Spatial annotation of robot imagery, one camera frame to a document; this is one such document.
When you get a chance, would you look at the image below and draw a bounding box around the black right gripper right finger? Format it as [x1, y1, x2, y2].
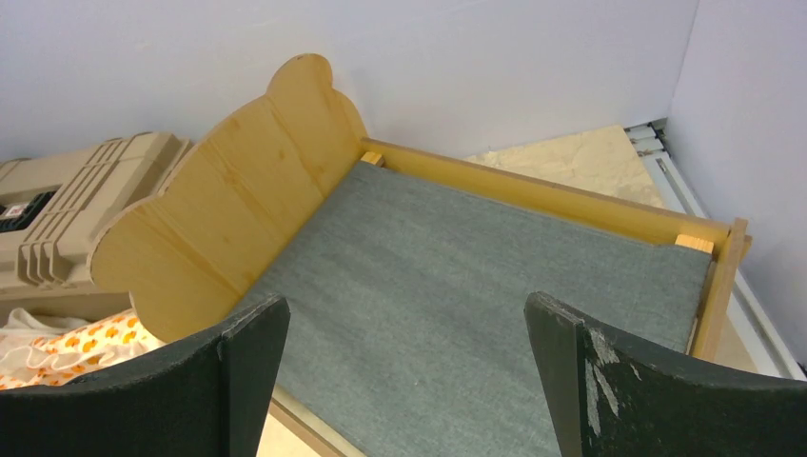
[524, 292, 806, 456]

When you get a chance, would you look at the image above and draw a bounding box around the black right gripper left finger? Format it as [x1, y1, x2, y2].
[1, 295, 290, 456]

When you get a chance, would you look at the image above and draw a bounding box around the orange patterned white blanket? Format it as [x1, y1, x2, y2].
[1, 308, 164, 390]

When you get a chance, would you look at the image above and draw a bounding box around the wooden pet bed frame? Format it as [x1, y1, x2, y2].
[89, 53, 753, 457]

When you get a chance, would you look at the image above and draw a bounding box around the tan plastic tool case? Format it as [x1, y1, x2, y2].
[1, 132, 193, 321]

